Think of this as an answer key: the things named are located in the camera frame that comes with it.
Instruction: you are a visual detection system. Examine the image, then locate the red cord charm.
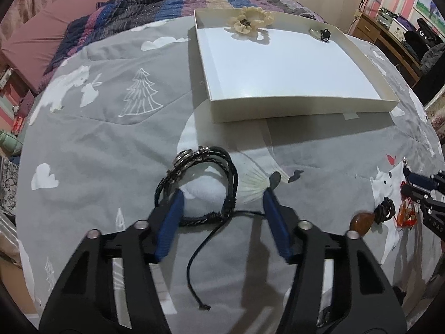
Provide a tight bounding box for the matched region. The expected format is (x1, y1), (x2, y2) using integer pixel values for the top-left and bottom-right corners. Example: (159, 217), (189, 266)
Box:
(396, 180), (419, 228)

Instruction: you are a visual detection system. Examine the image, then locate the small black corded charm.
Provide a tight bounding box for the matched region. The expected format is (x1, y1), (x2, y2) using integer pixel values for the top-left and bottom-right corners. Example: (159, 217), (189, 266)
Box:
(309, 26), (332, 43)

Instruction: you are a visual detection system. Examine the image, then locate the white shallow box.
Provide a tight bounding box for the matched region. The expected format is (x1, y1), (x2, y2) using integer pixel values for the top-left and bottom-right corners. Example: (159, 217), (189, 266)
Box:
(193, 9), (400, 124)

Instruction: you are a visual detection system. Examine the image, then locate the floral patterned cloth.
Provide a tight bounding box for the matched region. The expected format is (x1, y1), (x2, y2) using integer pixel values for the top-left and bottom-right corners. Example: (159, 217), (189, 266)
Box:
(426, 101), (445, 140)

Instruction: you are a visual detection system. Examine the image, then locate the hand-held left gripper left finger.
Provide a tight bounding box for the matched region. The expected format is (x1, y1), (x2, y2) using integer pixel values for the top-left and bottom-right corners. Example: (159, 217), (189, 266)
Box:
(38, 188), (185, 334)

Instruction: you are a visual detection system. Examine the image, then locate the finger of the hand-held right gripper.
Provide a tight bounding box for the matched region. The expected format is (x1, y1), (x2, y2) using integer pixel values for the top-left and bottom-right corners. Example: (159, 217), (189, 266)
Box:
(402, 170), (445, 192)
(401, 184), (445, 216)

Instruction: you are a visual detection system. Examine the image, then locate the cream flower hair accessory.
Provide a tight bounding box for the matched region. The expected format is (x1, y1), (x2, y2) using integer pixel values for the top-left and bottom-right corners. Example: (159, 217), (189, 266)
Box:
(228, 6), (275, 35)

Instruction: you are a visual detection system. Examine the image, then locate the wall poster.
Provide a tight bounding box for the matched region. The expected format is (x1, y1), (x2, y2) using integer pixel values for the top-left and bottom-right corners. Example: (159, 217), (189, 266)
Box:
(412, 0), (445, 35)

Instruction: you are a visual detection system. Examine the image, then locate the black braided leather bracelet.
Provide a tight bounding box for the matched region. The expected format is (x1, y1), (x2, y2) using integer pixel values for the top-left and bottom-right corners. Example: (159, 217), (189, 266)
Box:
(154, 146), (268, 311)

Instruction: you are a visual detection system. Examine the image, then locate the desk lamp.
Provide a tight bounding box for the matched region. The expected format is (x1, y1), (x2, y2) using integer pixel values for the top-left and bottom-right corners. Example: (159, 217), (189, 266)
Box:
(360, 0), (383, 15)

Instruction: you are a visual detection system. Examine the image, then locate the black scrunchie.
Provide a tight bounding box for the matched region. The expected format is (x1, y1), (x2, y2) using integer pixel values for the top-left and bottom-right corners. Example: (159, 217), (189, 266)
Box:
(374, 197), (396, 225)

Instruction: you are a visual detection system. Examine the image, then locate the black bag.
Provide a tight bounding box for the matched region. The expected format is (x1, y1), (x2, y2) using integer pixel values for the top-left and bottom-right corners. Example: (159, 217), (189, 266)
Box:
(403, 17), (445, 73)

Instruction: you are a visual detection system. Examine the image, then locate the wooden desk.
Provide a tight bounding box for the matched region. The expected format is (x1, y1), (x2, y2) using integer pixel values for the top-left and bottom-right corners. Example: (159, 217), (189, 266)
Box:
(355, 10), (428, 87)

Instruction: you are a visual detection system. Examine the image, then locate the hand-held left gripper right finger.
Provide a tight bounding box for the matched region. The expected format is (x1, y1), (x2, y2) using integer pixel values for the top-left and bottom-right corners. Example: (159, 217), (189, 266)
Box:
(262, 188), (407, 334)

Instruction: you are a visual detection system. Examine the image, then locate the amber stone pendant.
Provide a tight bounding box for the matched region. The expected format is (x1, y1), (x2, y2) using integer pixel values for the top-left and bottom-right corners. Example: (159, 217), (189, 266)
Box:
(349, 212), (377, 234)

